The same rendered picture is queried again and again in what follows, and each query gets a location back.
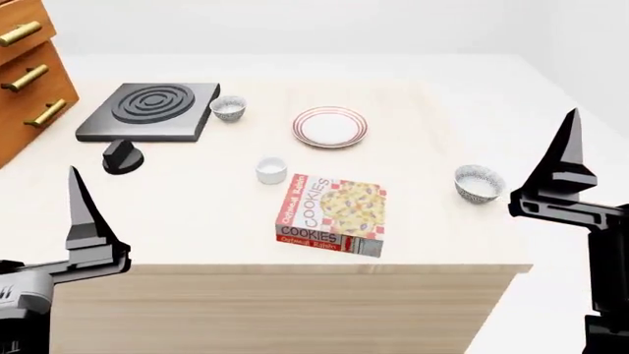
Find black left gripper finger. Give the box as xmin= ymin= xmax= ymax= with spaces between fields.
xmin=46 ymin=165 xmax=133 ymax=286

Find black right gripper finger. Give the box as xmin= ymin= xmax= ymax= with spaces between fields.
xmin=507 ymin=106 xmax=600 ymax=230

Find patterned grey white bowl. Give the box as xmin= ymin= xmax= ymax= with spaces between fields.
xmin=208 ymin=94 xmax=248 ymax=124
xmin=453 ymin=163 xmax=507 ymax=207

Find black stove burner plate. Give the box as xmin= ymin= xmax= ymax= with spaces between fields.
xmin=75 ymin=82 xmax=221 ymax=144

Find oatmeal raisin cookies box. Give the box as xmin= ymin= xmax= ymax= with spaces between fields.
xmin=274 ymin=172 xmax=388 ymax=260

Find white plate red rings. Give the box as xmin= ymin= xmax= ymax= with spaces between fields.
xmin=291 ymin=105 xmax=370 ymax=149

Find black stove knob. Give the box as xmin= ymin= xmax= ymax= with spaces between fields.
xmin=101 ymin=139 xmax=146 ymax=175

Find wooden drawer cabinet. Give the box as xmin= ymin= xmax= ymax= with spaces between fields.
xmin=0 ymin=0 xmax=81 ymax=169

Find small white ramekin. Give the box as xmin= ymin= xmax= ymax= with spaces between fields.
xmin=255 ymin=156 xmax=289 ymax=186

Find brass drawer handle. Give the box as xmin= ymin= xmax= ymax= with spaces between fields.
xmin=1 ymin=63 xmax=50 ymax=93
xmin=23 ymin=97 xmax=68 ymax=128
xmin=0 ymin=21 xmax=43 ymax=48

